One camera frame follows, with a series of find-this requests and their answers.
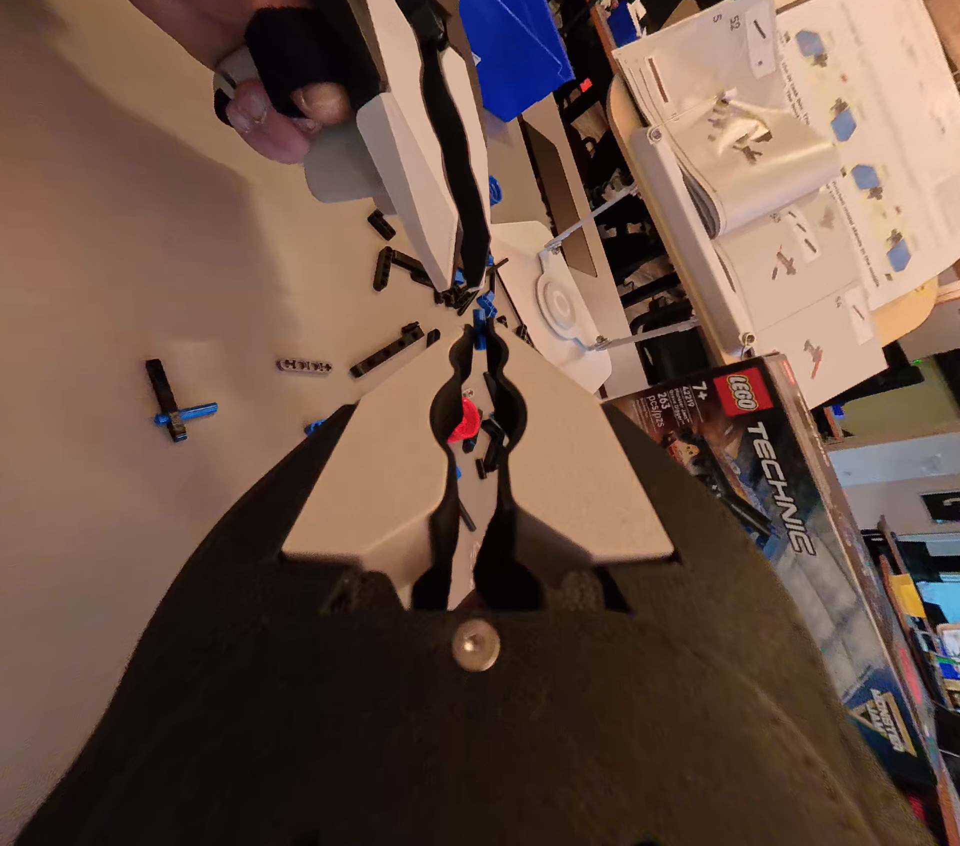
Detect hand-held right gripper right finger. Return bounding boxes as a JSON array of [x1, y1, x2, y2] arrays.
[[474, 327, 675, 611]]

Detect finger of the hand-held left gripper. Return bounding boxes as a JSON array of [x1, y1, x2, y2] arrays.
[[422, 45, 494, 288], [354, 0, 465, 294]]

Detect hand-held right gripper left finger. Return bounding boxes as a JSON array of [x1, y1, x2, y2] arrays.
[[281, 328, 462, 611]]

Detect black thin beam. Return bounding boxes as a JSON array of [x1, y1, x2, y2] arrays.
[[146, 358, 189, 444]]

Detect grey desk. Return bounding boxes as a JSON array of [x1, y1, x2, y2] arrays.
[[0, 0, 654, 840]]

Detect blue storage bin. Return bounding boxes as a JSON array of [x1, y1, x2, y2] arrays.
[[416, 0, 575, 123]]

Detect scattered black toy beams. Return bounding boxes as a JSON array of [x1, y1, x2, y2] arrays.
[[348, 208, 526, 480]]

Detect dark toy set box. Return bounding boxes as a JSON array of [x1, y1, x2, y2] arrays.
[[602, 354, 960, 832]]

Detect white book stand ledge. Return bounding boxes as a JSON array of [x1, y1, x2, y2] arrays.
[[628, 126, 757, 348]]

